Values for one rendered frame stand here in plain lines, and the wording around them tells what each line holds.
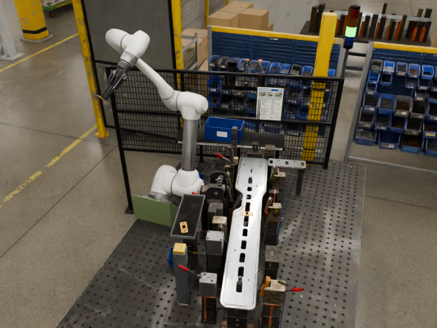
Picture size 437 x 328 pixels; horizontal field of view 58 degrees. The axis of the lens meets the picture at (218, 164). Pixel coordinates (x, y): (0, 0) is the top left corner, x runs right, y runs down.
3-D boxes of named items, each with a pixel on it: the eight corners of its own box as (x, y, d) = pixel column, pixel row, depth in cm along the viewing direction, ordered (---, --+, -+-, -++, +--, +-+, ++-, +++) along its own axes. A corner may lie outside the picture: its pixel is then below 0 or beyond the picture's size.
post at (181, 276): (188, 306, 235) (185, 256, 210) (176, 305, 236) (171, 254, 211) (190, 295, 242) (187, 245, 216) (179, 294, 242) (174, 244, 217)
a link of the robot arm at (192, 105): (180, 191, 305) (206, 196, 297) (170, 197, 290) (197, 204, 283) (185, 90, 282) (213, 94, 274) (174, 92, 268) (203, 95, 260)
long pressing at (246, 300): (260, 312, 200) (261, 310, 199) (216, 306, 202) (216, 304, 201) (268, 159, 312) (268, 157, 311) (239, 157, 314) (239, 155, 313)
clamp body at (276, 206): (279, 248, 274) (283, 210, 254) (261, 246, 275) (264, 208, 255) (279, 238, 281) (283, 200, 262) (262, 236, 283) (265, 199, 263)
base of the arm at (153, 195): (138, 195, 289) (140, 188, 290) (155, 200, 308) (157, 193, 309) (158, 200, 281) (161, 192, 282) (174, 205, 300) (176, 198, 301)
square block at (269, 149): (271, 186, 330) (275, 150, 310) (262, 185, 331) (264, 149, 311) (272, 180, 337) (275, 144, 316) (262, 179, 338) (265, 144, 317)
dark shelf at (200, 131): (284, 151, 320) (285, 148, 318) (175, 143, 329) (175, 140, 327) (284, 136, 338) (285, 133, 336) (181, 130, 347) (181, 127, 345)
